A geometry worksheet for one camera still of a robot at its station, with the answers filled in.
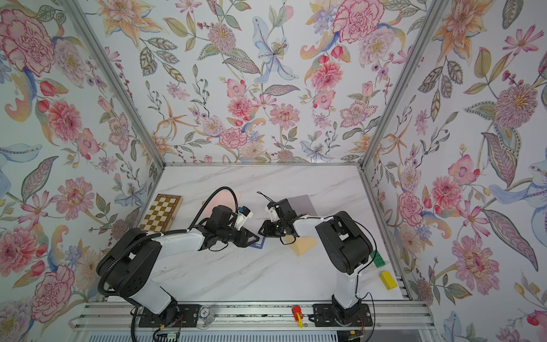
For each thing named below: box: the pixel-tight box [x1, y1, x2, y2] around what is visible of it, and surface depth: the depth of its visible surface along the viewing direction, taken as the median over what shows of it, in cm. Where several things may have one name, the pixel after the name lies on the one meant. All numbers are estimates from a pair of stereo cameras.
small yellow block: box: [378, 270, 399, 291], surface depth 82 cm
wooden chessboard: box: [139, 193, 184, 234], surface depth 100 cm
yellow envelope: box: [284, 235, 318, 258], surface depth 92 cm
